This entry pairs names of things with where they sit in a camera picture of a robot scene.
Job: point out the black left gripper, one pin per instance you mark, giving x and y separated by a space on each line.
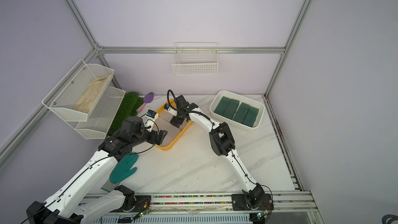
160 138

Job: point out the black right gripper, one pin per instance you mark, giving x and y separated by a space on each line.
175 118

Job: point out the clear ribbed pencil case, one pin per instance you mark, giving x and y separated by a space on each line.
173 133

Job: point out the green pencil case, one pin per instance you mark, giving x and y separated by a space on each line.
222 105
241 113
251 117
231 109

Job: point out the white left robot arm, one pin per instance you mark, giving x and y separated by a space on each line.
115 158

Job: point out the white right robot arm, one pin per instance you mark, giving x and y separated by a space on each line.
253 196

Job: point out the yellow plastic storage box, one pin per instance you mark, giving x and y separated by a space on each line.
161 123

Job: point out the white plastic storage box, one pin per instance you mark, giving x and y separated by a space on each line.
241 99

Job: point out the purple pink toy shovel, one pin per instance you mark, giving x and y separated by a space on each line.
147 99

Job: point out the green artificial grass roll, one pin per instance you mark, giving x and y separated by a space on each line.
128 108

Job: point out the green rubber glove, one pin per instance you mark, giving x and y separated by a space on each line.
124 169

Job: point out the beige cloth in shelf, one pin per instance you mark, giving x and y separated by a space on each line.
88 98

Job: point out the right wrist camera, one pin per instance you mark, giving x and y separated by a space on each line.
170 109

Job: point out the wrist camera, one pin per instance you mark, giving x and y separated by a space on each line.
151 117
170 109

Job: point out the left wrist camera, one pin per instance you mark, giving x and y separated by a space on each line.
151 117

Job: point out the white wire wall basket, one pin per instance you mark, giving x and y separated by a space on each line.
195 58

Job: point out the white mesh wall shelf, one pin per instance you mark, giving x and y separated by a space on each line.
61 99

